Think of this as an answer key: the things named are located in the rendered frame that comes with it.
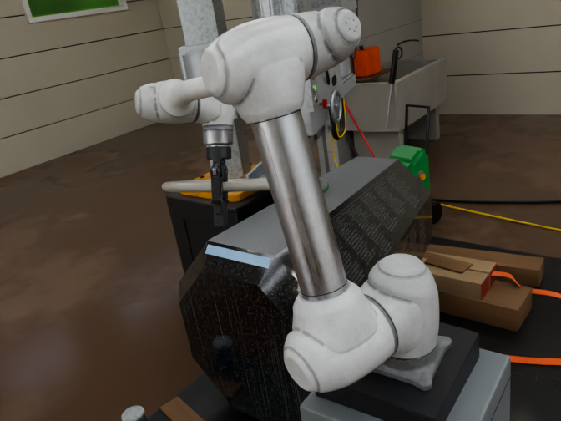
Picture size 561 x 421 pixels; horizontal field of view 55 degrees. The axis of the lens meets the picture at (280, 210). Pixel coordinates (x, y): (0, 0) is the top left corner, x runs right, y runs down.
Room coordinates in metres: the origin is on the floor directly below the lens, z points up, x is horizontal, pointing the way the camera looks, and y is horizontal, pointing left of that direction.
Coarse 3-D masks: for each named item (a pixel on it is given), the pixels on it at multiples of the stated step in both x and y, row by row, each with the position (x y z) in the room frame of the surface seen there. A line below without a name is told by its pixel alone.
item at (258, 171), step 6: (324, 126) 2.49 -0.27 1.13; (330, 126) 2.47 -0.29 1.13; (318, 132) 2.42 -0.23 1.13; (324, 132) 2.50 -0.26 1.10; (312, 138) 2.33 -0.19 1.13; (318, 138) 2.41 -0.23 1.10; (312, 144) 2.32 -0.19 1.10; (258, 168) 2.03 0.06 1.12; (252, 174) 1.98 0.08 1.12; (258, 174) 2.02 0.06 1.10; (264, 174) 2.05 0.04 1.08
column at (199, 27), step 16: (192, 0) 2.96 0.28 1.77; (208, 0) 2.94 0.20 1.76; (192, 16) 2.96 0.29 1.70; (208, 16) 2.94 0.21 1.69; (224, 16) 3.10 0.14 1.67; (192, 32) 2.96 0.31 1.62; (208, 32) 2.94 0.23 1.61; (224, 32) 3.04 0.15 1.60; (240, 128) 3.04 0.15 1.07; (240, 144) 2.98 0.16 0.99; (240, 160) 2.93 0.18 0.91; (240, 176) 2.94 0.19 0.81
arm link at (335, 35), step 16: (304, 16) 1.07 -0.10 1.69; (320, 16) 1.07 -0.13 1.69; (336, 16) 1.05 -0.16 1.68; (352, 16) 1.07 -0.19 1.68; (320, 32) 1.05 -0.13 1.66; (336, 32) 1.04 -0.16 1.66; (352, 32) 1.06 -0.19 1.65; (320, 48) 1.05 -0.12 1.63; (336, 48) 1.05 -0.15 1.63; (352, 48) 1.06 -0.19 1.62; (320, 64) 1.05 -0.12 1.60; (336, 64) 1.11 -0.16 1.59
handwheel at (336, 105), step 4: (332, 92) 2.36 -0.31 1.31; (336, 92) 2.40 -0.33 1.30; (332, 96) 2.34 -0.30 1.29; (336, 96) 2.44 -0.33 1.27; (340, 96) 2.43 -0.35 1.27; (332, 100) 2.33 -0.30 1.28; (336, 100) 2.41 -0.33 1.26; (340, 100) 2.44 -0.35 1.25; (328, 104) 2.40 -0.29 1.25; (332, 104) 2.32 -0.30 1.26; (336, 104) 2.37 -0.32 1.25; (340, 104) 2.40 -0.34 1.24; (328, 108) 2.39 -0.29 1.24; (332, 108) 2.32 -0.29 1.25; (336, 108) 2.37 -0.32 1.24; (340, 108) 2.39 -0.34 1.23; (332, 112) 2.32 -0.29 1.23; (336, 112) 2.38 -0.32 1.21; (340, 112) 2.43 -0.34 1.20; (332, 116) 2.33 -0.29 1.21; (336, 116) 2.38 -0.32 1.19; (340, 116) 2.41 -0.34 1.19; (336, 120) 2.35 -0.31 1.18
